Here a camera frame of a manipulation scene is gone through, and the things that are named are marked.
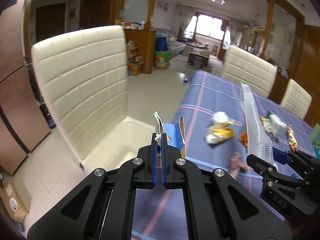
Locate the cream chair right side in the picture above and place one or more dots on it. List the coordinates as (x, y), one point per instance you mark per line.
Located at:
(296, 99)

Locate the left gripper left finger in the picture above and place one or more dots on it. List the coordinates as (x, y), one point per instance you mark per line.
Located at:
(146, 175)

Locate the beige crumpled wrapper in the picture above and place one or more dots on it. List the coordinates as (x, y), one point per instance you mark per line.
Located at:
(266, 124)

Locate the blue torn carton box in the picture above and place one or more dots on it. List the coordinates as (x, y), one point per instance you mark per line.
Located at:
(175, 136)

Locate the cardboard box on floor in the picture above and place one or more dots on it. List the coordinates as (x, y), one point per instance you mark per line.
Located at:
(13, 202)

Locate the colourful woven bag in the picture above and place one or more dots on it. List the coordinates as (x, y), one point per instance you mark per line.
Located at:
(161, 59)

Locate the teal patterned box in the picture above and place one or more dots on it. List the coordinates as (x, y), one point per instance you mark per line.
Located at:
(314, 138)

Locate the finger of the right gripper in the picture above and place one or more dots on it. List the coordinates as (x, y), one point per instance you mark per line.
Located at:
(259, 166)
(285, 157)

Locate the cardboard boxes pile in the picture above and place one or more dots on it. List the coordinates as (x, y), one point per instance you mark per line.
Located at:
(135, 61)

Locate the pink paper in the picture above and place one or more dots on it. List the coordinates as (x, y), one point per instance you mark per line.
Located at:
(236, 164)

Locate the orange candy wrapper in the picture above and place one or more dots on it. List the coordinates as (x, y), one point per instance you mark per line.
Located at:
(244, 139)

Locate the white milk carton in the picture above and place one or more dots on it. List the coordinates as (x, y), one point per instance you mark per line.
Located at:
(278, 127)

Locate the yellow snack bag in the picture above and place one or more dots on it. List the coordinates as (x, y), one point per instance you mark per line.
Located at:
(220, 128)

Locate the brown refrigerator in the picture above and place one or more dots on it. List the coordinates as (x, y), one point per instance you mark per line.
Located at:
(23, 126)

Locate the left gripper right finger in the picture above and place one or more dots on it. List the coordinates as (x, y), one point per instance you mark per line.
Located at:
(172, 177)

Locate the wooden partition cabinet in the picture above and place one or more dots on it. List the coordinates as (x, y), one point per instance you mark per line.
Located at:
(145, 41)

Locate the grey sofa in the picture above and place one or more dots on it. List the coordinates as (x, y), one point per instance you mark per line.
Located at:
(167, 43)

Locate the cream chair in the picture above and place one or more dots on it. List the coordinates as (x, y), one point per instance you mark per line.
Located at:
(296, 99)
(82, 76)

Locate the clear plastic cup stack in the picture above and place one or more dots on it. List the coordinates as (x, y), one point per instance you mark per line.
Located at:
(259, 143)

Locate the coffee table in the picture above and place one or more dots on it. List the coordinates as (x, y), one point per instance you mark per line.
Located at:
(197, 60)

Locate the cream chair far end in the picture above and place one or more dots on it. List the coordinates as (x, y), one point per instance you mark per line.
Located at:
(241, 66)

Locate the blue plaid tablecloth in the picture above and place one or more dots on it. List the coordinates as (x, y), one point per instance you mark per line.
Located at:
(159, 213)

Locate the red yellow snack wrapper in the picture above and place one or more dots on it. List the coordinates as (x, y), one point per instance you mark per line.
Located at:
(291, 138)

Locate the cream chair left side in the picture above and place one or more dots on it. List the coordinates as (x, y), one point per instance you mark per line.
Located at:
(82, 76)

